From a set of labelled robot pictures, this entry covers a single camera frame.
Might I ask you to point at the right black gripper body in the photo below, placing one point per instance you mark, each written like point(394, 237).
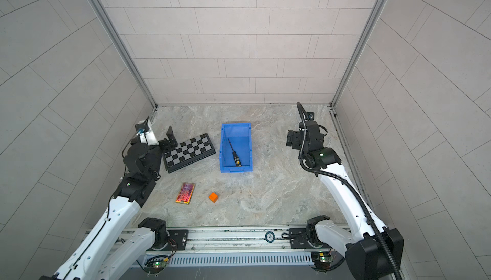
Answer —
point(298, 141)

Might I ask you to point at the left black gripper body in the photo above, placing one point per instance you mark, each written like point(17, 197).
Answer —
point(165, 146)

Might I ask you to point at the black yellow screwdriver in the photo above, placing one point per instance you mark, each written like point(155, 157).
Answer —
point(235, 155)

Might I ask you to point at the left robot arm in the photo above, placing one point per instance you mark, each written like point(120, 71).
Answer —
point(93, 259)

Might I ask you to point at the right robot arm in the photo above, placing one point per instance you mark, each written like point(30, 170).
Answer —
point(370, 248)

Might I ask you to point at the blue plastic bin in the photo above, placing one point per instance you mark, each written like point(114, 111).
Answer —
point(240, 137)

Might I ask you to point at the black white chessboard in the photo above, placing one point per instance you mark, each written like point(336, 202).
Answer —
point(188, 152)

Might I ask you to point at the colourful card pack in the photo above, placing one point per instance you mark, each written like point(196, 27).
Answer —
point(185, 193)

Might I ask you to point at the small orange cube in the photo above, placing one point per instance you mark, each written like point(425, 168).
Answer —
point(213, 197)

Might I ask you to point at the left controller board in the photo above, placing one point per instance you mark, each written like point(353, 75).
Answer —
point(156, 264)

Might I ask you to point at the controller board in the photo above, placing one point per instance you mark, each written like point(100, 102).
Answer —
point(156, 264)
point(322, 261)

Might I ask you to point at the right controller board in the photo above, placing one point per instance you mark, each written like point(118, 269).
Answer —
point(322, 261)

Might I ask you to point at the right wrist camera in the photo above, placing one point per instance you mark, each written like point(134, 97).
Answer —
point(310, 116)

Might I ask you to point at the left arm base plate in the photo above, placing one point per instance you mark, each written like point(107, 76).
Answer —
point(178, 238)

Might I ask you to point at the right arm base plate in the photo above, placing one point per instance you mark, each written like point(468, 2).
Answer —
point(302, 238)

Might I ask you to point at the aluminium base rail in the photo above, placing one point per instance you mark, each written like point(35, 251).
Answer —
point(225, 239)

